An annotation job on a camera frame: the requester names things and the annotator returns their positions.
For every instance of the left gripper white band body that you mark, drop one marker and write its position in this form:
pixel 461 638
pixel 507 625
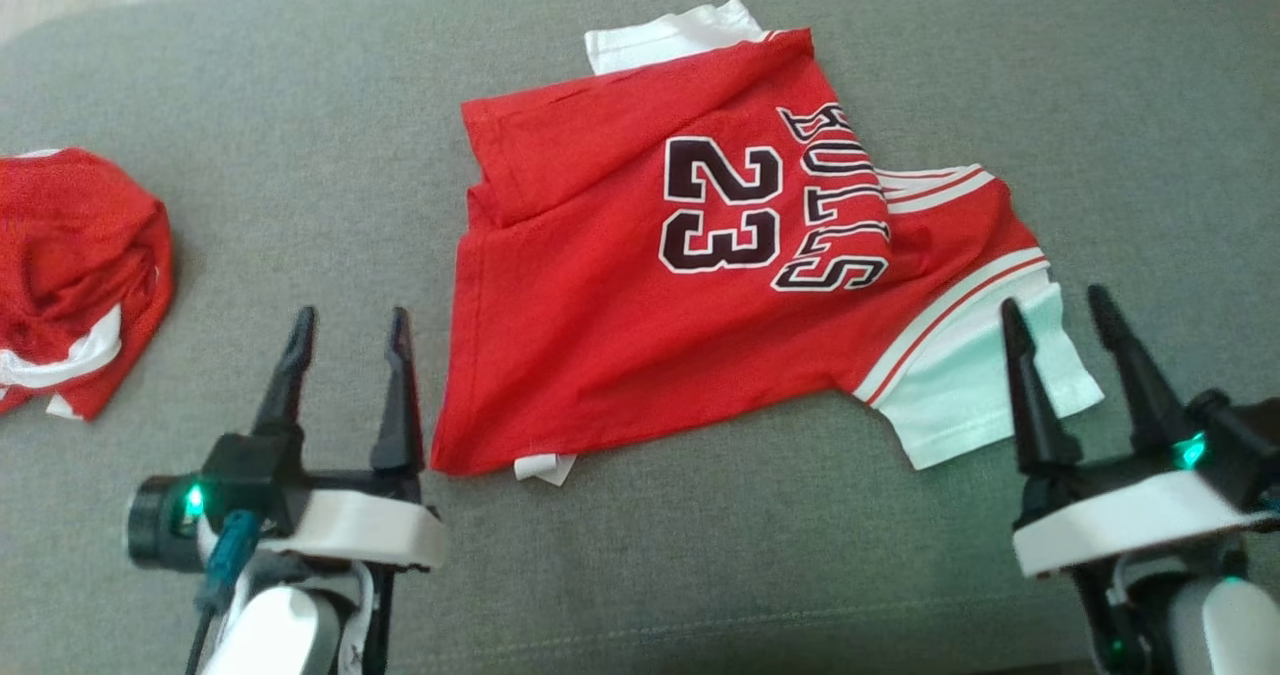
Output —
pixel 370 530

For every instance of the right gripper white band body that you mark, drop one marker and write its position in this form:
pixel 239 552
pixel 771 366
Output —
pixel 1120 520

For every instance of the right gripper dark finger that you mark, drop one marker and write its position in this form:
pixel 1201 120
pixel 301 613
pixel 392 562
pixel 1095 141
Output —
pixel 1035 405
pixel 1140 385

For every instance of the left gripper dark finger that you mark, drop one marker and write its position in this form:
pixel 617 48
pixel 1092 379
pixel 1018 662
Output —
pixel 400 405
pixel 285 385

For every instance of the red Bulls 23 jersey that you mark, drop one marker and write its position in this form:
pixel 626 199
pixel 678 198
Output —
pixel 620 335

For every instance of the red mesh basketball shorts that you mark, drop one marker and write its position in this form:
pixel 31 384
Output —
pixel 70 255

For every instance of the grey sofa seat cushion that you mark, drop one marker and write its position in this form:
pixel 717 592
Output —
pixel 700 575

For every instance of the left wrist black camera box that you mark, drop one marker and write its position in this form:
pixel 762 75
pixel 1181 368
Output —
pixel 250 480

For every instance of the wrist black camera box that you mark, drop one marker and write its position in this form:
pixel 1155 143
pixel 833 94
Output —
pixel 1240 445
pixel 250 480

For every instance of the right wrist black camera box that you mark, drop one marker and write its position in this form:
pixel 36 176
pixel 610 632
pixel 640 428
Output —
pixel 1240 445

